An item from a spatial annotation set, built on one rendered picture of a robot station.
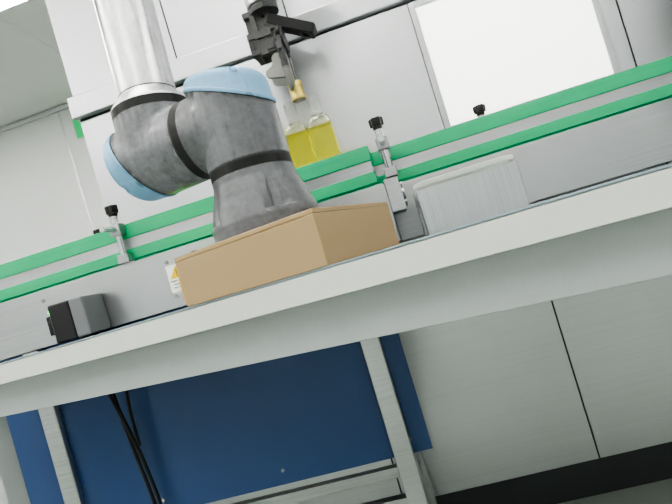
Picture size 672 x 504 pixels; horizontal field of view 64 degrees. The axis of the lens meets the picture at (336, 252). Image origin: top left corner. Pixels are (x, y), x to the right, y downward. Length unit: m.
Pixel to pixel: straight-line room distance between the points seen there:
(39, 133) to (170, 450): 4.42
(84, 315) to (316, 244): 0.71
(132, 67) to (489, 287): 0.58
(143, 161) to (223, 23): 0.85
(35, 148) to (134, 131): 4.67
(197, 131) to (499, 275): 0.43
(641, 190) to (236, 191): 0.45
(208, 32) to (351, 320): 1.11
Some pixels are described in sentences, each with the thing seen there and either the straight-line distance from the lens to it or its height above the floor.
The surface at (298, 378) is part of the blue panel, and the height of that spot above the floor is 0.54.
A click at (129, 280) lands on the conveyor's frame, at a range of 1.26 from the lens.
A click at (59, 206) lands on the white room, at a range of 5.30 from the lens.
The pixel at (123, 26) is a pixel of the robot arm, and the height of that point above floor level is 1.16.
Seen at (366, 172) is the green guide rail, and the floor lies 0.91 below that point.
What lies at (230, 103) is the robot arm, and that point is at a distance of 0.74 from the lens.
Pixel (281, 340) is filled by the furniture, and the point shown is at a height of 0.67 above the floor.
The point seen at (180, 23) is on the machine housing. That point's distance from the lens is 1.64.
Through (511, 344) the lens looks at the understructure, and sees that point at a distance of 1.45.
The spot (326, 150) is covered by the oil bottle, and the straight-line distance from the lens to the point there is 1.26.
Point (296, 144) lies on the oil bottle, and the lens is 1.28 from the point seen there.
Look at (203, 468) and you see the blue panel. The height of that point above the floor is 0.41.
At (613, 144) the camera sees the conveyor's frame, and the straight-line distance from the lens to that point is 1.29.
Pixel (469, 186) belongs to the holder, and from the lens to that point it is 0.93.
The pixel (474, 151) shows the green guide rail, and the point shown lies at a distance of 1.24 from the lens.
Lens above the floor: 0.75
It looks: 1 degrees up
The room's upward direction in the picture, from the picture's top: 17 degrees counter-clockwise
